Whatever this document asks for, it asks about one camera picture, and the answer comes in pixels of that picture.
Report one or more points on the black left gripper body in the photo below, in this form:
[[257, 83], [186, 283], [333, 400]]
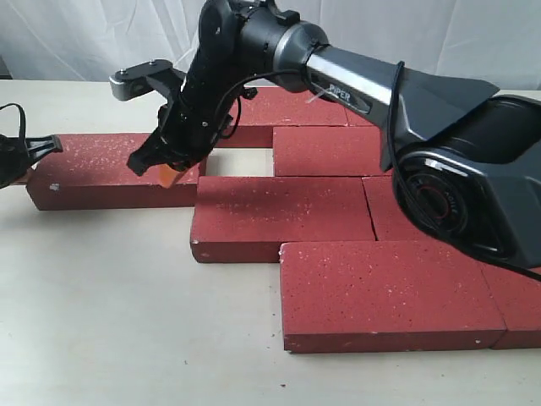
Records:
[[19, 155]]

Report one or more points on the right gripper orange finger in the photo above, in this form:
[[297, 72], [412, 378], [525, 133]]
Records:
[[169, 177]]

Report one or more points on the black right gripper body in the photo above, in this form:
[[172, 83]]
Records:
[[189, 126]]

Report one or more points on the large front red brick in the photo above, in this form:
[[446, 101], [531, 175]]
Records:
[[248, 219]]

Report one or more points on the red brick moved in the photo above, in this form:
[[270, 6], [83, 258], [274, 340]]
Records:
[[318, 151]]

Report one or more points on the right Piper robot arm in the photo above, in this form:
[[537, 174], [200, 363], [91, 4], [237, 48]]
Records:
[[464, 158]]

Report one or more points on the middle row right red brick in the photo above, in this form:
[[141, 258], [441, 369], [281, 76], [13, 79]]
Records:
[[388, 220]]

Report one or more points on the front left base red brick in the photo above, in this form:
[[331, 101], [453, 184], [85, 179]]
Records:
[[384, 296]]

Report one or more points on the base red brick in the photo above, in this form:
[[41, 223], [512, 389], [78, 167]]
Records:
[[384, 296], [518, 300]]

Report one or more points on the front right base red brick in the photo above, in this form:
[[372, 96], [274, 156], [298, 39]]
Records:
[[518, 300]]

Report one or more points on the white backdrop cloth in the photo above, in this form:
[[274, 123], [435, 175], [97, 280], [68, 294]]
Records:
[[87, 40]]

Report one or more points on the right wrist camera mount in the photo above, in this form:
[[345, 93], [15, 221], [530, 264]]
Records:
[[156, 75]]

